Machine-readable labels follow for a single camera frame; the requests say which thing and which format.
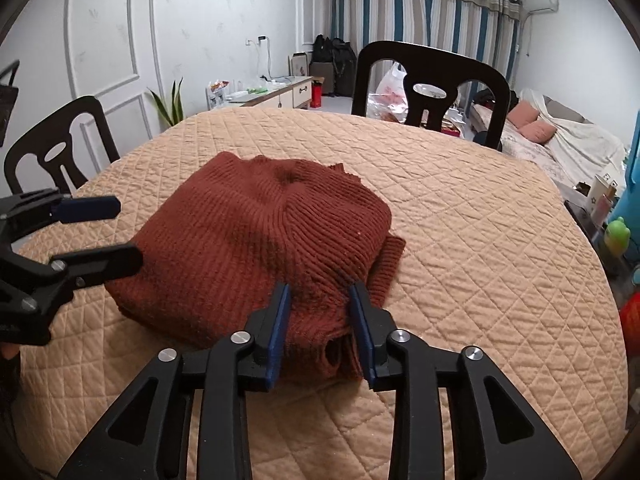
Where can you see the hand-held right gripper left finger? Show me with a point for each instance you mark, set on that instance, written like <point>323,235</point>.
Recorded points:
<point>280,330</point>

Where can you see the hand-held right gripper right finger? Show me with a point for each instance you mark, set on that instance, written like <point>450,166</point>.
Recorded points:
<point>362,340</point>

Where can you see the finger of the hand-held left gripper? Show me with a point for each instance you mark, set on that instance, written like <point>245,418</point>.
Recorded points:
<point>100,262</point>
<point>90,208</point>

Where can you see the rust brown knit sweater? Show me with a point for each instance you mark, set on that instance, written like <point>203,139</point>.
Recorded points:
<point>250,240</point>

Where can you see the black wooden chair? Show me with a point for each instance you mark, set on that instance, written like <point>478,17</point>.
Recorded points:
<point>30,155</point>
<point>380,55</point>

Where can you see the green potted plant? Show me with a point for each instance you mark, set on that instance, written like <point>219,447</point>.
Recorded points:
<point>170,105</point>

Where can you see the peach quilted blanket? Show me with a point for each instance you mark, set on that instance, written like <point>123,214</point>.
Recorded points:
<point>475,260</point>

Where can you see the white printed box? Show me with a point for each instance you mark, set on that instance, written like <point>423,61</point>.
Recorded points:
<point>217,94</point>

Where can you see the low white cabinet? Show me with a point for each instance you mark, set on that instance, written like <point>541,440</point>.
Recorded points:
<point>280,92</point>

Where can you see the red canister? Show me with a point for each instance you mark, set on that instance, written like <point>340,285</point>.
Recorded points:
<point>316,96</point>

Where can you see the floral sofa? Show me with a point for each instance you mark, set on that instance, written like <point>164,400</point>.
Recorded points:
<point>520,155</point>

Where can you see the white plastic bag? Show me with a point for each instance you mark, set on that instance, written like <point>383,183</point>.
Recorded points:
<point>387,90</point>

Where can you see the red antler bottle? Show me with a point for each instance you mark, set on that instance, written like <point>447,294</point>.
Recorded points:
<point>631,317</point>

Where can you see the black luggage bags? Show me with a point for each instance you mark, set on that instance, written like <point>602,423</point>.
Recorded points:
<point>340,65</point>

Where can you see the pink pillow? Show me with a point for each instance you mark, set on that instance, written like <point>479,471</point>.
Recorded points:
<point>540,131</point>
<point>524,112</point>

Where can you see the green round container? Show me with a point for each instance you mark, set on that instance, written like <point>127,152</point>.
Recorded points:
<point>618,237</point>

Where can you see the pink perfume bottle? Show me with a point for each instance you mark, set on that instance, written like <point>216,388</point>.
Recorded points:
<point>604,207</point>

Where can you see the white throw blanket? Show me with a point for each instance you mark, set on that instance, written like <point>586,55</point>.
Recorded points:
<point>580,140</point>

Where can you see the large blue plastic jug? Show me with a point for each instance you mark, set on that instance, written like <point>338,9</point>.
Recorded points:
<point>634,160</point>

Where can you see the blue striped curtain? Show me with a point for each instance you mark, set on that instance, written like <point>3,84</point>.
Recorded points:
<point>450,25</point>

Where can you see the white air conditioner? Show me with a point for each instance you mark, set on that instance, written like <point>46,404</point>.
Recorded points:
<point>541,1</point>

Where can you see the picture frame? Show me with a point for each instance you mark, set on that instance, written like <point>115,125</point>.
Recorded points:
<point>300,65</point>

